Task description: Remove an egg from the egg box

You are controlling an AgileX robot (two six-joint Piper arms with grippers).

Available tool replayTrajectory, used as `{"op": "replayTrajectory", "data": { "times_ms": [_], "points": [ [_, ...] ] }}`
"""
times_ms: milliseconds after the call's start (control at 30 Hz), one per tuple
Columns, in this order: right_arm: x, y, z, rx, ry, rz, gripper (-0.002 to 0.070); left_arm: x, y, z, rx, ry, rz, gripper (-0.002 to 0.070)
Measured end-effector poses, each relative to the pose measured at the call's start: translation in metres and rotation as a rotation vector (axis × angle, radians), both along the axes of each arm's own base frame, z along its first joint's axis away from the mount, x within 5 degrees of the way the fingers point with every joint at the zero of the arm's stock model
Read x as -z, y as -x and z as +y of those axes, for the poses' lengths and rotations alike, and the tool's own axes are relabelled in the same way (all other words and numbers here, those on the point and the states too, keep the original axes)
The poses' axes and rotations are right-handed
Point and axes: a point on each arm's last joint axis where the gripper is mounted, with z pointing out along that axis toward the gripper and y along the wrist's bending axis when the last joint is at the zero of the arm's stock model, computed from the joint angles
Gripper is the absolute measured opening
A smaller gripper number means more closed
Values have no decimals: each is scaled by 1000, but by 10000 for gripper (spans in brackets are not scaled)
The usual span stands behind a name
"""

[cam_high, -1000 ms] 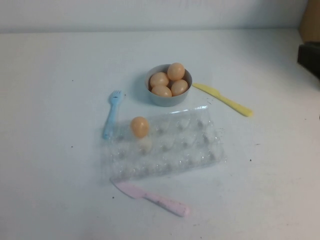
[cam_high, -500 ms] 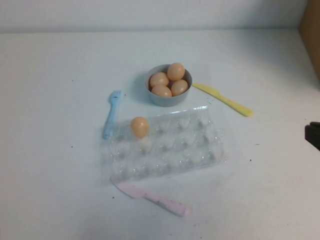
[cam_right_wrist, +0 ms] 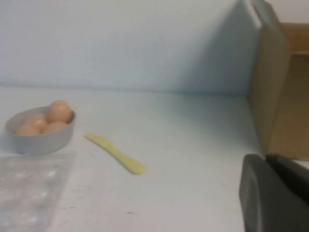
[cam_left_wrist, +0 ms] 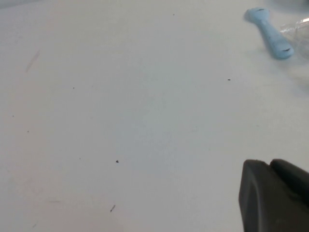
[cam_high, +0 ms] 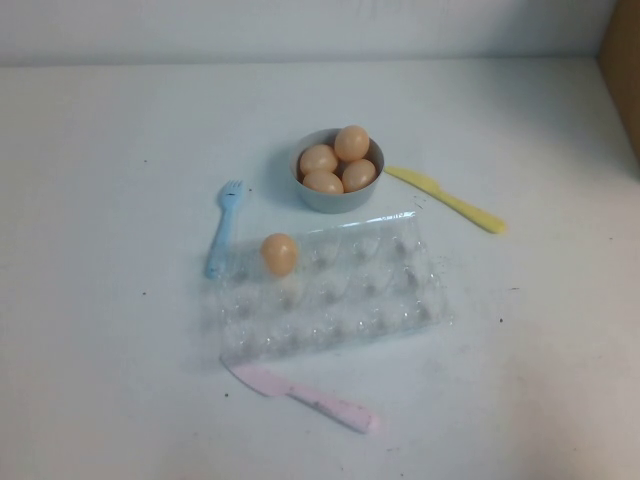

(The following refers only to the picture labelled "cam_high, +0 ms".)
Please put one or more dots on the yellow plastic knife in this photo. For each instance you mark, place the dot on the yellow plastic knife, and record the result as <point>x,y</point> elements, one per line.
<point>450,200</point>

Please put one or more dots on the beige egg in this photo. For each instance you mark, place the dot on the beige egg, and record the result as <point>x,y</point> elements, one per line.
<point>318,159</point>
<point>280,252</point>
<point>352,142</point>
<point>359,176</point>
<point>322,182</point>

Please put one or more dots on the clear plastic egg box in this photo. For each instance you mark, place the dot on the clear plastic egg box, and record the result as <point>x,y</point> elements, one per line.
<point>375,300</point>

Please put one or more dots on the pink plastic knife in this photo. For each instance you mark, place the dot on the pink plastic knife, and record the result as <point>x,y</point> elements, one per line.
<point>310,397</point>

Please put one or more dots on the grey round bowl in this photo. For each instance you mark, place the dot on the grey round bowl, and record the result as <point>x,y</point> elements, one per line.
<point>330,202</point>

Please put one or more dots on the light blue plastic fork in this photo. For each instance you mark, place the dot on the light blue plastic fork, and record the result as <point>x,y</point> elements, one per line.
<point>220,235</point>

